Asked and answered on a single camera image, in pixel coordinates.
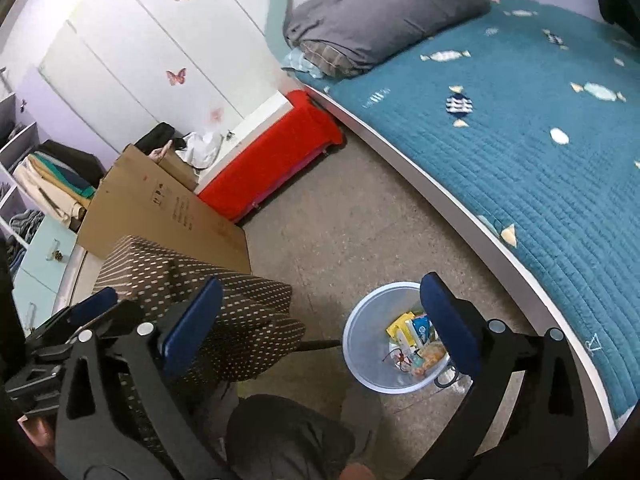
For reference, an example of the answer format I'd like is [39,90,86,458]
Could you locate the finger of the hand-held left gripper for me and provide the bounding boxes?
[85,301,146,341]
[27,287,118,346]

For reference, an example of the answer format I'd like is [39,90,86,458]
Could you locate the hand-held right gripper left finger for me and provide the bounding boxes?
[55,276,223,480]

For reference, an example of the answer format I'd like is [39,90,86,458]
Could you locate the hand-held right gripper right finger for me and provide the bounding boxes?
[410,272,591,480]

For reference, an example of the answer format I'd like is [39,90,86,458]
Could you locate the blue packet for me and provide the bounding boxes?
[410,314,436,348]

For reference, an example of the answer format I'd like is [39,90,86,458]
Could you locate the white orange-print plastic bag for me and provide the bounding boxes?
[415,342,448,378]

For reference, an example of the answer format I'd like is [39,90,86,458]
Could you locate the yellow packet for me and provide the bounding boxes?
[386,312,416,346]

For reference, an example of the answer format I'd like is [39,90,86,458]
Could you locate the pale blue plastic bin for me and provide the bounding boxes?
[342,281,458,393]

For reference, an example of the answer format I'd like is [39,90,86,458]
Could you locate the person's left forearm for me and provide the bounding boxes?
[20,415,57,462]

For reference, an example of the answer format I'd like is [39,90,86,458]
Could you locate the round polka-dot table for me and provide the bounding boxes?
[92,235,343,411]

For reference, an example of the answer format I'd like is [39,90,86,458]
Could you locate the folded jeans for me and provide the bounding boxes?
[9,210,46,247]

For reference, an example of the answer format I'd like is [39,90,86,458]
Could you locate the large cardboard box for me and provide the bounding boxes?
[76,144,252,276]

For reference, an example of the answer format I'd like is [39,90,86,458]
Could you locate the green jacket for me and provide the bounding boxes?
[30,152,96,199]

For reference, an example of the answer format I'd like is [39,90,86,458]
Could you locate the cream jacket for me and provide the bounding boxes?
[12,155,91,231]

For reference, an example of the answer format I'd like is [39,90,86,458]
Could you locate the person's leg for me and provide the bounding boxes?
[225,394,377,480]

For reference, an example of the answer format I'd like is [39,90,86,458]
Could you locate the black coat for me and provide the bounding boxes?
[37,140,106,188]

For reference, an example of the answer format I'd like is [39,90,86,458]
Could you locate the teal bunk bed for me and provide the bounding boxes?
[265,0,640,441]

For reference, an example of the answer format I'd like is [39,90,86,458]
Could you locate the black bag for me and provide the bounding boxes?
[135,124,176,156]

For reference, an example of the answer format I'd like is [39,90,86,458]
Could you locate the teal bed sheet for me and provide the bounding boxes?
[325,0,640,416]

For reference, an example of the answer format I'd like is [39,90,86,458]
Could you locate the red box with white top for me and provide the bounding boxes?
[195,90,346,223]

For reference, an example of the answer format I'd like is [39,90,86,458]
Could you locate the white wardrobe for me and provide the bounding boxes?
[37,0,296,161]

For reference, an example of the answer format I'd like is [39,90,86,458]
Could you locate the grey duvet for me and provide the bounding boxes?
[283,0,492,79]

